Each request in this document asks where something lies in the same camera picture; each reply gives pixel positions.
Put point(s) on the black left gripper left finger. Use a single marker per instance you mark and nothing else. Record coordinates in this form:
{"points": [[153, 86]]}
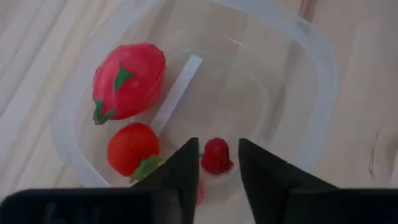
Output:
{"points": [[180, 186]]}

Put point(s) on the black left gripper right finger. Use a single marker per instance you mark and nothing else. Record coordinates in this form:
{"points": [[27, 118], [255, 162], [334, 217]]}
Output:
{"points": [[267, 183]]}

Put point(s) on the small dark red fruit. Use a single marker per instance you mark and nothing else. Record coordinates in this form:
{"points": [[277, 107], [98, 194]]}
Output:
{"points": [[216, 155]]}

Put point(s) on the red strawberry with green leaf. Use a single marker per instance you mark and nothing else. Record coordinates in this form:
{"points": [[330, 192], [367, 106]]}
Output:
{"points": [[130, 149]]}

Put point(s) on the clear plastic tupperware container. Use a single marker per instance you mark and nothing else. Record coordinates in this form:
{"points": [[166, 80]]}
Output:
{"points": [[248, 93]]}

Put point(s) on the pink dragon fruit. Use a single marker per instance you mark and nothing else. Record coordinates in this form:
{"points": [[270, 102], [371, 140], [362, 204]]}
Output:
{"points": [[133, 81]]}

